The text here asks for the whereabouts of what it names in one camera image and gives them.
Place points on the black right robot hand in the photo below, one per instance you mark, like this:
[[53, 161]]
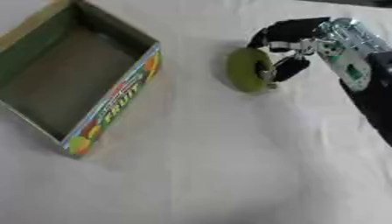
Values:
[[287, 32]]

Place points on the green round toy fruit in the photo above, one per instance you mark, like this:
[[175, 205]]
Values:
[[246, 71]]

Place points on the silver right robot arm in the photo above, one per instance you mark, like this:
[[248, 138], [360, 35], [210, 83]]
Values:
[[357, 58]]

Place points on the open cardboard box green inside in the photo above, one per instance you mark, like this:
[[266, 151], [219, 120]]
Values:
[[66, 78]]

